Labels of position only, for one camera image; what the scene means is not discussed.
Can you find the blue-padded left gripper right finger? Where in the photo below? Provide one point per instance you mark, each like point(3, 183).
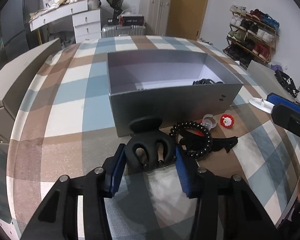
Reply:
point(187, 172)

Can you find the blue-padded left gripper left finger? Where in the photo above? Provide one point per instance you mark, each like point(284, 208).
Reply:
point(114, 167)

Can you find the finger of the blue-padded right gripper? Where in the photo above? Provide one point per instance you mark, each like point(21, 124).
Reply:
point(292, 125)
point(287, 103)

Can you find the white pin badge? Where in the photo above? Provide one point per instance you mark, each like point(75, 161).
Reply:
point(262, 104)

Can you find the large black hair claw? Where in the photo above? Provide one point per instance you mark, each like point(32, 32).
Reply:
point(158, 146)

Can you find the red white bead charm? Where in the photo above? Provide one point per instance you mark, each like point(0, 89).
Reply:
point(227, 121)

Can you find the plaid bed cover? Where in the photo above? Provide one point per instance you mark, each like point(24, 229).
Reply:
point(65, 126)

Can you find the shoe rack with shoes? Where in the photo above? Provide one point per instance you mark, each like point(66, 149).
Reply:
point(253, 36)

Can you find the grey open cardboard box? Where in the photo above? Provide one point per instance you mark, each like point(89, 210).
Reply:
point(176, 85)

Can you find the wooden door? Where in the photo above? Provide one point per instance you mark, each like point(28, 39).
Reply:
point(186, 18)

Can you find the beige nightstand left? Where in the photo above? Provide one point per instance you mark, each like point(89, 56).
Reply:
point(15, 78)

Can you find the silver suitcase lying flat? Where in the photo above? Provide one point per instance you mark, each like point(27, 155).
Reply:
point(119, 30)

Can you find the white drawer unit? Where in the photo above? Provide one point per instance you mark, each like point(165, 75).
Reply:
point(87, 25)

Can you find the black red box on suitcase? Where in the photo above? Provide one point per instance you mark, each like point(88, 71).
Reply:
point(129, 20)

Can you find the white upright suitcase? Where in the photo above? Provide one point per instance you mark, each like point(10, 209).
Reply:
point(156, 13)

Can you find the black flower bouquet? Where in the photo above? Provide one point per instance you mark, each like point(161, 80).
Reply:
point(117, 7)

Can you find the black refrigerator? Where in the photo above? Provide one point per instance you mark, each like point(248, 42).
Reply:
point(16, 37)

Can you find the white vanity desk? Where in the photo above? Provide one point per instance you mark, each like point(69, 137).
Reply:
point(55, 14)

